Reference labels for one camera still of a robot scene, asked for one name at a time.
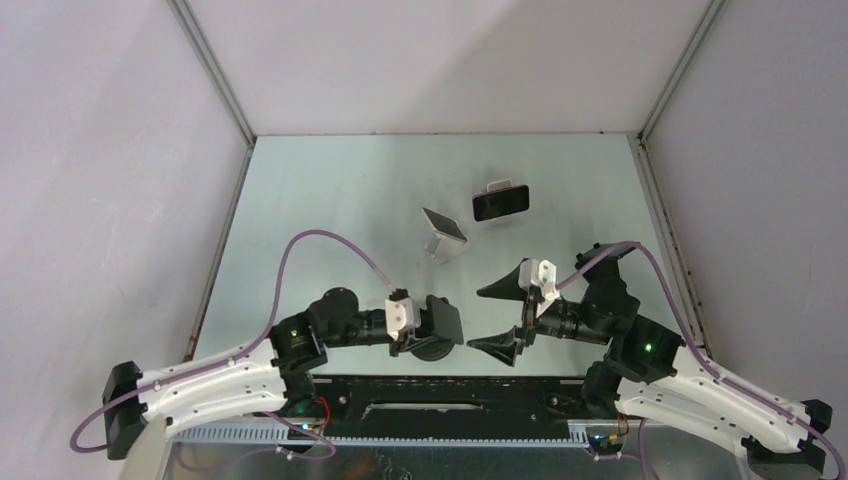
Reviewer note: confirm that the black smartphone on white stand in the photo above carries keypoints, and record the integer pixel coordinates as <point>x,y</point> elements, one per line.
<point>501,203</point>

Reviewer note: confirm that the black angled phone stand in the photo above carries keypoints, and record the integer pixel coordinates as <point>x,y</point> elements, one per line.
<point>606,287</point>

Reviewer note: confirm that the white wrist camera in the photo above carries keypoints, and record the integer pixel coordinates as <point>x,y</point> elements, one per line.
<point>401,316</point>
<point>541,286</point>

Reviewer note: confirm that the white angled phone stand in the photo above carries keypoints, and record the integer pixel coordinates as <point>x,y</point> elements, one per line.
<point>441,248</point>

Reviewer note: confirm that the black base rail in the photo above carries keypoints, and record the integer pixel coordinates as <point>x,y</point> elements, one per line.
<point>447,409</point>

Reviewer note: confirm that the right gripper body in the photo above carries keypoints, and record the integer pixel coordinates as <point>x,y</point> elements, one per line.
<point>559,320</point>

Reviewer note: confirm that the black smartphone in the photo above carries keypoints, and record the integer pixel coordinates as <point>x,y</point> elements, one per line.
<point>501,203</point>
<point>444,320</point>

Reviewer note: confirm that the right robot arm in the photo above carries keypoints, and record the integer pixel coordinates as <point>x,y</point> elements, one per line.
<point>650,371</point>

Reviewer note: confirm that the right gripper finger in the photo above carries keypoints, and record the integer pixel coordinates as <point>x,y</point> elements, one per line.
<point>505,347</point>
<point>511,287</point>

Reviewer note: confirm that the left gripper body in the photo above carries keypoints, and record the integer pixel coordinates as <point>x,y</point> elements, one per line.
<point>401,342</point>

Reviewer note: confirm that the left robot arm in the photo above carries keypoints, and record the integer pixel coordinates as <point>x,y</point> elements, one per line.
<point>276,372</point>

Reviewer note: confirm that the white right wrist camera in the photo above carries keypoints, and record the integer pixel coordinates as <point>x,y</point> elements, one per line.
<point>541,286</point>

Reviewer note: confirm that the black phone stand round base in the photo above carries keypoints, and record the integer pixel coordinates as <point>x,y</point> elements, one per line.
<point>431,348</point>

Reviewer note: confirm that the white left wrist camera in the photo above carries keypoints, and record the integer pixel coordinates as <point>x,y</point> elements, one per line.
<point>401,316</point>

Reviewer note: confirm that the small phone on stand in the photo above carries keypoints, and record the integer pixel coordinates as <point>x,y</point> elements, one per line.
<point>444,226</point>

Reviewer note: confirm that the white phone stand behind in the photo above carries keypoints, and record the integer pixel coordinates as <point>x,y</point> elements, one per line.
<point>499,185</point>

